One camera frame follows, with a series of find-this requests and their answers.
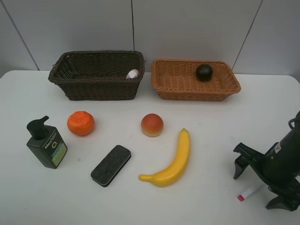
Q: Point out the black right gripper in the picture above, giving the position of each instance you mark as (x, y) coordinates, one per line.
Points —
(277, 168)

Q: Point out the yellow banana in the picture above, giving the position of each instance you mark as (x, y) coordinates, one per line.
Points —
(176, 169)

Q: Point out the dark avocado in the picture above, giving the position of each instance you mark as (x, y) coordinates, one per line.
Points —
(204, 73)

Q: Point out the red yellow peach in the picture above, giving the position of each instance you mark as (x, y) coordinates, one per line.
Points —
(152, 125)

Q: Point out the dark green pump bottle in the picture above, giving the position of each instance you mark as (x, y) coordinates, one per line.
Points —
(46, 143)

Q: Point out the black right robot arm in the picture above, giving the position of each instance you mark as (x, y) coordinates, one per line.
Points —
(293, 135)

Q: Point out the light brown wicker basket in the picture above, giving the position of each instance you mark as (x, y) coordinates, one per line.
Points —
(176, 80)

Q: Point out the black whiteboard eraser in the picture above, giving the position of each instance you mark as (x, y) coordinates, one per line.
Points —
(110, 166)

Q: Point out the pink white small bottle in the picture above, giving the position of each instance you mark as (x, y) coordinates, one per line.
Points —
(134, 73)

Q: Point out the orange tangerine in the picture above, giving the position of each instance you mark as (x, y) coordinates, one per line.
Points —
(81, 123)

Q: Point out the dark brown wicker basket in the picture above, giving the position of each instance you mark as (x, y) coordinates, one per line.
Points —
(98, 75)

